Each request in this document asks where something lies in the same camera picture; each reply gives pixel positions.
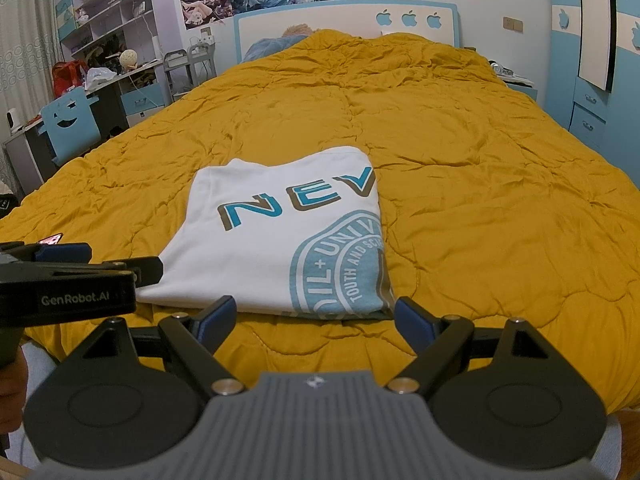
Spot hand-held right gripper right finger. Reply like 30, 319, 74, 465
387, 296, 557, 396

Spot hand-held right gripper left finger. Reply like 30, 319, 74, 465
75, 295, 247, 397

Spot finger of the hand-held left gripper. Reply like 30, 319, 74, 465
99, 256, 165, 291
22, 242, 94, 264

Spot white printed t-shirt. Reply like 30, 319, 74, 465
135, 145, 397, 322

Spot person's left forearm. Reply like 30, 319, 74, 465
0, 352, 27, 433

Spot person's light blue pants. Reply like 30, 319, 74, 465
10, 342, 68, 463

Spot blue chair with face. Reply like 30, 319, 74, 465
39, 86, 104, 167

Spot mustard yellow quilted blanket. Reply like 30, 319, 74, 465
0, 29, 640, 413

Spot desk with blue drawers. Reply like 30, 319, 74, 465
4, 57, 168, 196

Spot red bag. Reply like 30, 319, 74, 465
52, 60, 87, 97

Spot white plastic bag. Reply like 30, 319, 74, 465
84, 67, 119, 90

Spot patterned curtain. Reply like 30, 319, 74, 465
0, 0, 67, 128

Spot grey metal cart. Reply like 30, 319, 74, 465
163, 42, 218, 106

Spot white and blue bookshelf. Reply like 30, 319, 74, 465
54, 0, 168, 63

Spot blue pillow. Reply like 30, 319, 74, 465
242, 37, 297, 62

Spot blue and white nightstand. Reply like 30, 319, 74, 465
492, 67, 539, 107

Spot blue and white wardrobe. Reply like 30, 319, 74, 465
542, 0, 640, 173

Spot white and blue headboard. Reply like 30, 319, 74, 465
233, 2, 460, 67

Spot wardrobe mirror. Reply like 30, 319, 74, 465
577, 0, 618, 94

